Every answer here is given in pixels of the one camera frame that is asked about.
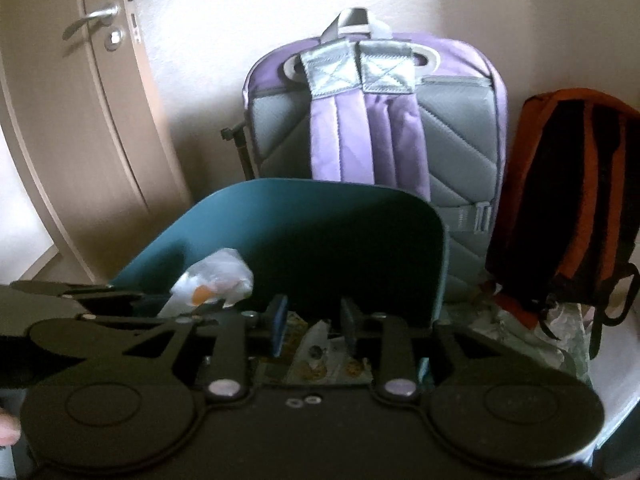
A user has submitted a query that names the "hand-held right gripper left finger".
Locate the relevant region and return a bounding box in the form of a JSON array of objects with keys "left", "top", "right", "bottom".
[{"left": 120, "top": 294, "right": 290, "bottom": 403}]

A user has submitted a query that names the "clear plastic bag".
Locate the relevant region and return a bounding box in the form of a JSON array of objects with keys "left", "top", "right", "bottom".
[{"left": 160, "top": 247, "right": 255, "bottom": 319}]

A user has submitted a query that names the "purple grey backpack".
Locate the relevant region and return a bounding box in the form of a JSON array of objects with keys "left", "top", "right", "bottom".
[{"left": 242, "top": 7, "right": 508, "bottom": 302}]

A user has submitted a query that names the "teal white zigzag quilt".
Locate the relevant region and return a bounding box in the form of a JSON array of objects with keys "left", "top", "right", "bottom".
[{"left": 440, "top": 280, "right": 593, "bottom": 386}]

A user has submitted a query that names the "orange black backpack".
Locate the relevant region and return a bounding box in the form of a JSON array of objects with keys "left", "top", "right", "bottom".
[{"left": 485, "top": 87, "right": 640, "bottom": 361}]

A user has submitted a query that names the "patterned paper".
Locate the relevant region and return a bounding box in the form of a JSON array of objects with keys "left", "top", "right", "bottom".
[{"left": 287, "top": 317, "right": 373, "bottom": 384}]

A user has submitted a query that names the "beige wooden door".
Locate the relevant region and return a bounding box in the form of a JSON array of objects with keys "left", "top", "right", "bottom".
[{"left": 0, "top": 0, "right": 193, "bottom": 286}]

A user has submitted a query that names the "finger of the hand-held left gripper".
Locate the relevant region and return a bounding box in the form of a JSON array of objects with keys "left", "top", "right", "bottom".
[
  {"left": 26, "top": 312, "right": 201, "bottom": 357},
  {"left": 9, "top": 280, "right": 148, "bottom": 314}
]

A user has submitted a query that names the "metal door handle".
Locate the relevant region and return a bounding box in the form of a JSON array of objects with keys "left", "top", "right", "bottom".
[{"left": 61, "top": 4, "right": 121, "bottom": 41}]

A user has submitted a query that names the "teal plastic trash bin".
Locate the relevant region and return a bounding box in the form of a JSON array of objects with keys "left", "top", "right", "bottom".
[{"left": 107, "top": 176, "right": 448, "bottom": 386}]

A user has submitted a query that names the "person's left hand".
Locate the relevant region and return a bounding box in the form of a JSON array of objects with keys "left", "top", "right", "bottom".
[{"left": 0, "top": 407, "right": 22, "bottom": 447}]

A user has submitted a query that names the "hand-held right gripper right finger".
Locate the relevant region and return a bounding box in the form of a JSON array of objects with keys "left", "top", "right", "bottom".
[{"left": 339, "top": 296, "right": 507, "bottom": 403}]

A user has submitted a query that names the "black tripod stand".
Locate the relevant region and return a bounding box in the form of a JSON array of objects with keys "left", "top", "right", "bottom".
[{"left": 220, "top": 120, "right": 256, "bottom": 181}]

